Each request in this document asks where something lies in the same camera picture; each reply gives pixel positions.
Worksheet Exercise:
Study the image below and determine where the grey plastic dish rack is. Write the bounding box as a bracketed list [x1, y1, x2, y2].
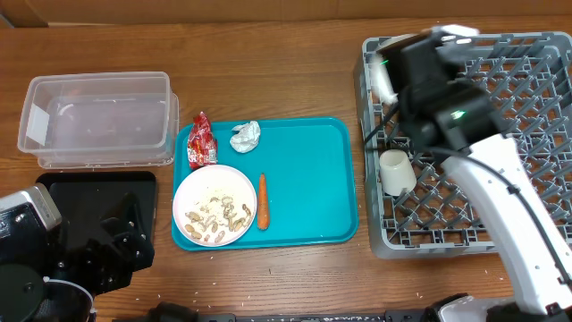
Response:
[354, 31, 571, 258]

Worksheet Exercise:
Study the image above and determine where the clear plastic bin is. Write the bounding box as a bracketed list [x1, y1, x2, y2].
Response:
[17, 72, 179, 169]

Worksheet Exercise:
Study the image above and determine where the white tissue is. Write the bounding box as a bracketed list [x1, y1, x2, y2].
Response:
[230, 121, 261, 153]

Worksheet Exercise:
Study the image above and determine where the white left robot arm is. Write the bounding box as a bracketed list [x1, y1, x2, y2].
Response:
[1, 193, 154, 321]

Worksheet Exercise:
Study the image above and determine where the cream plastic cup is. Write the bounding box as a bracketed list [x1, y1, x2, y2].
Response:
[379, 149, 416, 197]

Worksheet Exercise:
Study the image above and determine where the black tray bin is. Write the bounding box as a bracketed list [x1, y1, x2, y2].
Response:
[37, 171, 158, 245]

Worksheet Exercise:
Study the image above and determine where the orange carrot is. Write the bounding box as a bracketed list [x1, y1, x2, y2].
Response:
[257, 174, 270, 230]

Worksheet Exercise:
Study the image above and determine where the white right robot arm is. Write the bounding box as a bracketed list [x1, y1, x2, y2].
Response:
[372, 25, 571, 317]

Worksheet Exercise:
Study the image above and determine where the red snack wrapper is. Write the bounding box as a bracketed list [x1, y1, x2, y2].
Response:
[187, 112, 218, 170]

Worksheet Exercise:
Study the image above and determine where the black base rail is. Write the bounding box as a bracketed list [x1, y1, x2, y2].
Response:
[119, 293, 571, 322]

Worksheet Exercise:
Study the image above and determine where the white bowl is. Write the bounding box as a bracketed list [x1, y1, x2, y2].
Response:
[370, 34, 413, 105]

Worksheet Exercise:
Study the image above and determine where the teal plastic tray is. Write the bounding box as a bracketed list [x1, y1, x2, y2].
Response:
[171, 116, 360, 252]

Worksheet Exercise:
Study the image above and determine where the pink plate with food scraps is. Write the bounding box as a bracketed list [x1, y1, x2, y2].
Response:
[172, 165, 257, 248]

